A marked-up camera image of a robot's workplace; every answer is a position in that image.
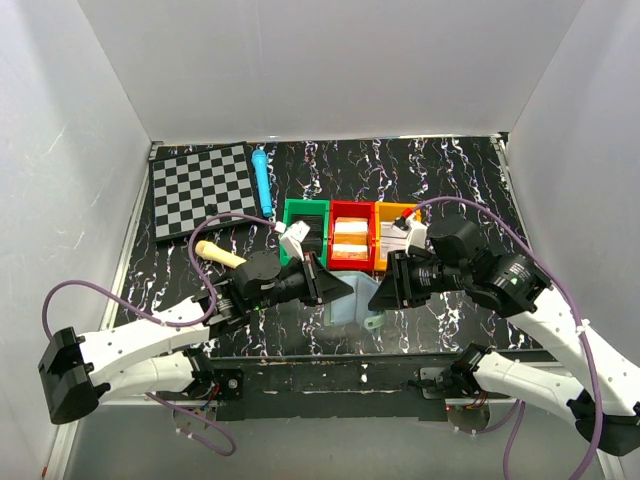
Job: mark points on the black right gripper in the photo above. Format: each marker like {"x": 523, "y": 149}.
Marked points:
{"x": 396, "y": 288}

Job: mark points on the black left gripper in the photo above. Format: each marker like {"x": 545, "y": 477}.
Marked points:
{"x": 328, "y": 287}

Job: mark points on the green card holder wallet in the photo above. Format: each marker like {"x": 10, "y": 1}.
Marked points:
{"x": 357, "y": 305}

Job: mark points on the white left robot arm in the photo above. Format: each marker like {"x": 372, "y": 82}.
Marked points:
{"x": 79, "y": 372}

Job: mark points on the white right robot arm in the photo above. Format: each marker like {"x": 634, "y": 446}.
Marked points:
{"x": 599, "y": 395}

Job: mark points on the orange white card stack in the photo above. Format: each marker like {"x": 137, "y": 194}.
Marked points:
{"x": 351, "y": 226}
{"x": 350, "y": 252}

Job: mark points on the black cards stack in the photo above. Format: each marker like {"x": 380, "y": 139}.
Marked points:
{"x": 314, "y": 239}

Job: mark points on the grey printed card stack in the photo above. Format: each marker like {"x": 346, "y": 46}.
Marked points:
{"x": 391, "y": 238}

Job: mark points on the red plastic bin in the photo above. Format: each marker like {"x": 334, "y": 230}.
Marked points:
{"x": 352, "y": 241}

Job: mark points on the orange plastic bin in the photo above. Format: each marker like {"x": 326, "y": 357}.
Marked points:
{"x": 386, "y": 211}

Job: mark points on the green plastic bin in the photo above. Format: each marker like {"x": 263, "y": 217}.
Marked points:
{"x": 315, "y": 214}

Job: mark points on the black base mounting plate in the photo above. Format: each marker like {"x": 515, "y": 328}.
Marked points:
{"x": 341, "y": 386}

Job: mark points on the wooden stick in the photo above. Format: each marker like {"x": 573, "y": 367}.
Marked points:
{"x": 210, "y": 251}

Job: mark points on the blue toy microphone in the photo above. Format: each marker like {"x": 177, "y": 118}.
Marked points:
{"x": 259, "y": 161}

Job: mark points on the grey black chessboard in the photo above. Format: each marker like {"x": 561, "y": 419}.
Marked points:
{"x": 183, "y": 184}

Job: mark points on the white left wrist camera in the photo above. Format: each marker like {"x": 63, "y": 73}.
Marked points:
{"x": 291, "y": 238}

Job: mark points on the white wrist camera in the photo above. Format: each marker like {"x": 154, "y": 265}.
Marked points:
{"x": 415, "y": 231}
{"x": 291, "y": 238}

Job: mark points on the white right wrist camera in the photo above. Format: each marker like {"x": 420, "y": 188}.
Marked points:
{"x": 415, "y": 231}

